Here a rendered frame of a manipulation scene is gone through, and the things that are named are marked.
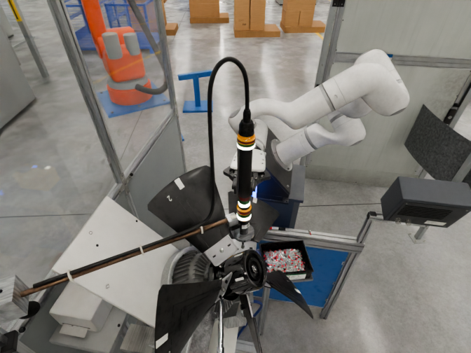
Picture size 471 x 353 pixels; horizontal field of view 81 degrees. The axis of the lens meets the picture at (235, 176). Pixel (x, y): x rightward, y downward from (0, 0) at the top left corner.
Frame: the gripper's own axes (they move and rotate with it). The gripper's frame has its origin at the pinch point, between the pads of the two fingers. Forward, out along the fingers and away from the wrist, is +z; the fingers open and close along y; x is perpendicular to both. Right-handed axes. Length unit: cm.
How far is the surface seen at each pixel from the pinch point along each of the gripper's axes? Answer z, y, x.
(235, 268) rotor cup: 11.6, 0.4, -22.0
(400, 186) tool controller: -34, -58, -22
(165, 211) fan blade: 5.8, 21.6, -7.6
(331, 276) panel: -37, -48, -94
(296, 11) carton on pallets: -816, -30, -85
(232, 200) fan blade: -20.6, 6.9, -26.8
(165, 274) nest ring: 12.1, 22.9, -31.0
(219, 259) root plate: 8.3, 6.0, -23.7
